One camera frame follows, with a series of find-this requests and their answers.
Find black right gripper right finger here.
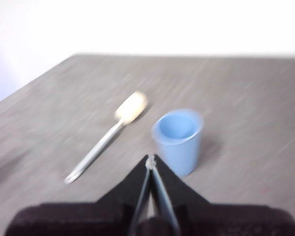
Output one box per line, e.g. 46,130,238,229
149,154,295,236

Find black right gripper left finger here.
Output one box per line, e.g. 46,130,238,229
4,154,152,236

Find blue ribbed plastic cup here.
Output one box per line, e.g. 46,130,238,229
151,109,204,177

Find grey-handled cup brush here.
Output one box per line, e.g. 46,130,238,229
63,91,148,185

